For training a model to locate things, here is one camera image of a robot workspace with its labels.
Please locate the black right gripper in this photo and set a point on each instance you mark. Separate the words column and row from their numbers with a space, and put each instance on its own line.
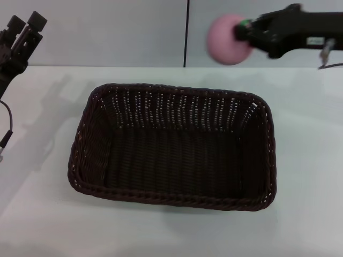
column 294, row 29

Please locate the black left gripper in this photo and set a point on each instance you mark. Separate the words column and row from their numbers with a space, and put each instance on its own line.
column 10, row 64

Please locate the pink peach-shaped bun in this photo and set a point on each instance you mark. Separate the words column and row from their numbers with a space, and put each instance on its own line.
column 225, row 40

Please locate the dark brown woven basket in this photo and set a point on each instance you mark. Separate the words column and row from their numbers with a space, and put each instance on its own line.
column 174, row 160

